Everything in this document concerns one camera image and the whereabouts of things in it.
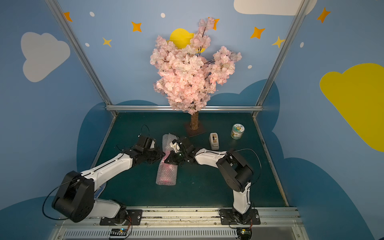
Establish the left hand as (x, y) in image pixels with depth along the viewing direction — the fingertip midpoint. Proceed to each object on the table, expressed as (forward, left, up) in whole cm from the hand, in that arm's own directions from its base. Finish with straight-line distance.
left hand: (166, 152), depth 88 cm
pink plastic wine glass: (-12, -1, -2) cm, 13 cm away
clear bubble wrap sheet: (+9, +1, 0) cm, 9 cm away
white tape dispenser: (+13, -30, -7) cm, 34 cm away
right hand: (-4, 0, -1) cm, 5 cm away
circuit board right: (-39, -43, -12) cm, 59 cm away
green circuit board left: (-39, +20, -12) cm, 46 cm away
